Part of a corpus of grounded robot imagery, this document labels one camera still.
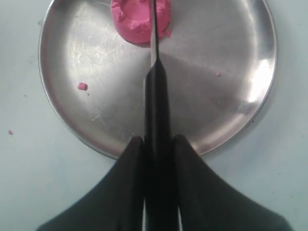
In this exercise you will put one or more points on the small pink clay crumb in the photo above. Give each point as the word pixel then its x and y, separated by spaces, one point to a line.
pixel 82 86

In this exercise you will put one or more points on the round stainless steel plate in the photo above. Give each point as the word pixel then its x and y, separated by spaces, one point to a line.
pixel 220 61

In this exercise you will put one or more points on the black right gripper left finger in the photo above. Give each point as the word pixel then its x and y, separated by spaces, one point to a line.
pixel 115 203

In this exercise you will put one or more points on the pink dough lump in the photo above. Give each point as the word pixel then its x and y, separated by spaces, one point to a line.
pixel 132 19

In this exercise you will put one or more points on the black knife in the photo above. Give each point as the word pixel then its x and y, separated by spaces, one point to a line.
pixel 160 196

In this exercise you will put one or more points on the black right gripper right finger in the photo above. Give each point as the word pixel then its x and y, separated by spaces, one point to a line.
pixel 208 203

